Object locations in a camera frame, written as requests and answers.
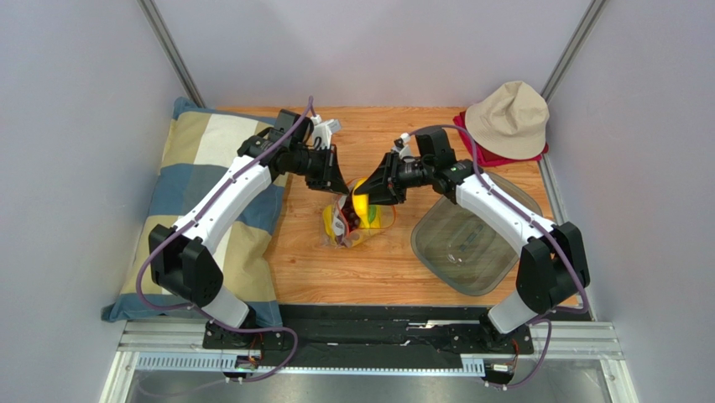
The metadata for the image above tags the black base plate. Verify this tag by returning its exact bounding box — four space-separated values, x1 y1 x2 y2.
202 304 535 369

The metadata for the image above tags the left aluminium corner post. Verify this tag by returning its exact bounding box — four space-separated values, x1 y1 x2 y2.
137 0 206 107

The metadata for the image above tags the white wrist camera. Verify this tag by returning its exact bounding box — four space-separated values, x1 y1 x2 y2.
311 115 342 150
392 133 415 160

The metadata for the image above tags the clear orange zip top bag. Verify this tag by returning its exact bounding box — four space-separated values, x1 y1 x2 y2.
321 177 397 248

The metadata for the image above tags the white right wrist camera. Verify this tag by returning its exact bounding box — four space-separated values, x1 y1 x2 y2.
392 133 415 160

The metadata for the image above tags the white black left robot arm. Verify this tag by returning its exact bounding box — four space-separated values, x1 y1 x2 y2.
138 109 348 332

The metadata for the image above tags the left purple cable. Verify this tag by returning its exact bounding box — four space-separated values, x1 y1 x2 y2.
135 95 315 385

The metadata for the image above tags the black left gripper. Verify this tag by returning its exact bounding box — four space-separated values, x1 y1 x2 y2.
289 144 349 196

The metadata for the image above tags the aluminium corner post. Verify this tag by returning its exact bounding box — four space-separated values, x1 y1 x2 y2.
137 0 206 107
541 0 609 103

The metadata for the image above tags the yellow banana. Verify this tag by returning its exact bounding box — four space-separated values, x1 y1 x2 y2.
351 177 369 228

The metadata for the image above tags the right aluminium corner post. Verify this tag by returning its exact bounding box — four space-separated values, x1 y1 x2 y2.
541 0 609 103

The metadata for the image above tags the yellow lemon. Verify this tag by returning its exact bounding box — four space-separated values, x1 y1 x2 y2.
322 205 343 244

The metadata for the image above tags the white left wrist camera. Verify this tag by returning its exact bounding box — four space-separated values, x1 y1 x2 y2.
311 115 342 150

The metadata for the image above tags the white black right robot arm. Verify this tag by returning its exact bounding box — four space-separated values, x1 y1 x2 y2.
353 125 590 341

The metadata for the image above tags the yellow pear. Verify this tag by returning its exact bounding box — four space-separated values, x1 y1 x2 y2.
367 205 383 228

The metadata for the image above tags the grey plastic fruit tray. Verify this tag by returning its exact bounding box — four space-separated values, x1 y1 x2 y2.
411 197 519 296

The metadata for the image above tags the checked blue beige pillow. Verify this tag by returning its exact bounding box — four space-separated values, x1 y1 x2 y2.
101 97 288 327

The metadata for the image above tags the beige bucket hat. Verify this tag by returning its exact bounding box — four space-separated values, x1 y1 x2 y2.
464 81 551 160

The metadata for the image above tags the aluminium front rail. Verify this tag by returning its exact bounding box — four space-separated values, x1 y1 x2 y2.
100 317 639 402

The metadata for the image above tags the red cloth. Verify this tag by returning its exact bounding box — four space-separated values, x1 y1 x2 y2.
452 111 549 167

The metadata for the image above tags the purple grape bunch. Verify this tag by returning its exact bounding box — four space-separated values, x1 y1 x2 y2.
337 196 360 237

